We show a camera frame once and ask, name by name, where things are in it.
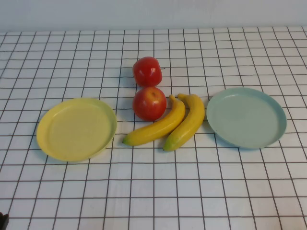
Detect red apple with yellow top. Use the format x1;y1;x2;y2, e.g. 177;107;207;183
132;86;167;121

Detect yellow banana with thin stem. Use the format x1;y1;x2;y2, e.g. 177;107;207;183
122;94;187;146

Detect yellow banana with green end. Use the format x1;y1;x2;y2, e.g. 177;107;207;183
163;93;206;152

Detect dark red apple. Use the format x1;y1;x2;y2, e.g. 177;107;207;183
132;56;166;88

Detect yellow round plate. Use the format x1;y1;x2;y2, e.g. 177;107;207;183
36;97;118;163

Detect pale blue-green round plate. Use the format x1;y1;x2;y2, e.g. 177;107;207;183
206;87;288;151

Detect white grid-pattern tablecloth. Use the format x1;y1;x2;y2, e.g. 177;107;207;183
0;25;307;230

